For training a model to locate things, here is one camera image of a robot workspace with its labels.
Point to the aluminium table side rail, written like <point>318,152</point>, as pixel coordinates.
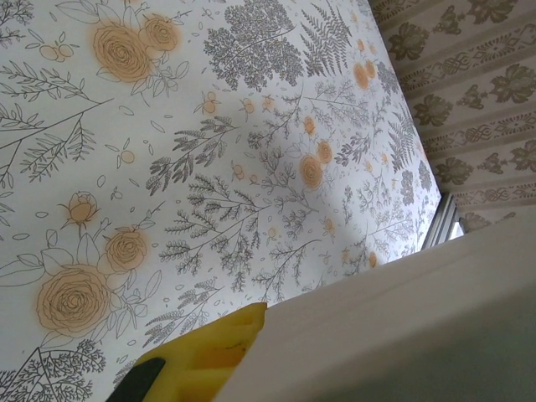
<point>444,226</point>

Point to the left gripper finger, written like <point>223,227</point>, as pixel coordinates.
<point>201,360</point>

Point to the white cardboard sheet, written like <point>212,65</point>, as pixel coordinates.
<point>398,335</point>

